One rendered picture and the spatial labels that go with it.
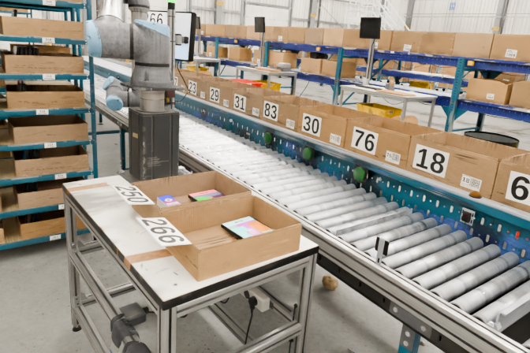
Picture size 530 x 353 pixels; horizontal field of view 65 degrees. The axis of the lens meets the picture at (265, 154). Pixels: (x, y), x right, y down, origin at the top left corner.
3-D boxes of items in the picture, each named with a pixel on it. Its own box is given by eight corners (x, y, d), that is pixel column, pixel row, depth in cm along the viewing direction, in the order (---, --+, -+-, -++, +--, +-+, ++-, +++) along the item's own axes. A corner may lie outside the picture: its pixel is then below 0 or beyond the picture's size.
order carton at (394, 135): (343, 150, 221) (347, 119, 217) (378, 145, 238) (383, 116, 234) (404, 171, 191) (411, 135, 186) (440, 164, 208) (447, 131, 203)
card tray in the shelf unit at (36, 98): (7, 109, 230) (5, 91, 227) (6, 100, 254) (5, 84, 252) (85, 107, 251) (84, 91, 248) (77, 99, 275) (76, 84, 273)
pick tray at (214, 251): (158, 240, 138) (158, 213, 135) (252, 218, 160) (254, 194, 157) (197, 282, 116) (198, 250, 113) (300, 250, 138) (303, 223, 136)
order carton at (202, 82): (186, 94, 374) (186, 76, 370) (214, 94, 391) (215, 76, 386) (206, 102, 344) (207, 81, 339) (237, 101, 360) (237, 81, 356)
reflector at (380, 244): (371, 265, 137) (375, 235, 134) (373, 265, 137) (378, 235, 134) (382, 273, 133) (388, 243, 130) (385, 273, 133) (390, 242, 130)
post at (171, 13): (162, 150, 272) (162, 9, 248) (169, 150, 275) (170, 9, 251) (169, 155, 263) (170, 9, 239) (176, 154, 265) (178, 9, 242)
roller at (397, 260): (371, 271, 138) (373, 258, 137) (457, 238, 168) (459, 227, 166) (383, 279, 134) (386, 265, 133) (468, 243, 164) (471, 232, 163)
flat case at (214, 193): (212, 213, 157) (212, 210, 156) (188, 197, 171) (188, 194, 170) (241, 206, 165) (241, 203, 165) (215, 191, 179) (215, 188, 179)
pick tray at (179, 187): (130, 206, 163) (130, 182, 160) (215, 191, 185) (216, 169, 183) (159, 235, 141) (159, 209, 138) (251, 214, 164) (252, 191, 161)
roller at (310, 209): (287, 219, 173) (289, 208, 172) (370, 199, 203) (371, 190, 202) (295, 224, 170) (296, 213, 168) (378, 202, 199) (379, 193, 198)
